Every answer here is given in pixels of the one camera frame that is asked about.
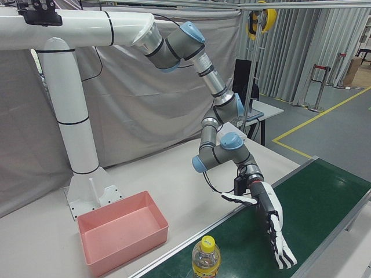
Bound black hanging stand cable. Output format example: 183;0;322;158
81;43;104;82

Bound yellow-capped orange drink bottle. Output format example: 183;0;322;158
191;235;221;278

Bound black camera on stand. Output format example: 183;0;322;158
16;0;63;27

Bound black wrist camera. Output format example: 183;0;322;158
234;176;247;195

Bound white desk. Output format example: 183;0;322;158
228;98;285;145

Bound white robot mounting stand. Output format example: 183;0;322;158
0;8;156;222

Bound black screen on desk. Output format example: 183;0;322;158
233;58;260;109

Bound pink plastic basket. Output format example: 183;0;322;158
77;190;169;277

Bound green conveyor belt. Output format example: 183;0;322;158
127;156;371;278

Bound white pleated curtain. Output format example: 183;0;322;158
256;7;371;107

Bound yellow hose reel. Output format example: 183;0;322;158
245;8;278;41

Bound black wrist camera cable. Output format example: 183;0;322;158
202;170;241;194

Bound grey fabric curtain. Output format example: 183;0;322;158
0;0;243;218

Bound brown cardboard box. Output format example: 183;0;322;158
343;57;363;87

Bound grey laptop on desk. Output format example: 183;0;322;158
230;108;266;128

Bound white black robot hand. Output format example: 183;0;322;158
221;181;299;270

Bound metal queue stanchion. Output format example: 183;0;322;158
333;52;347;89
307;63;331;113

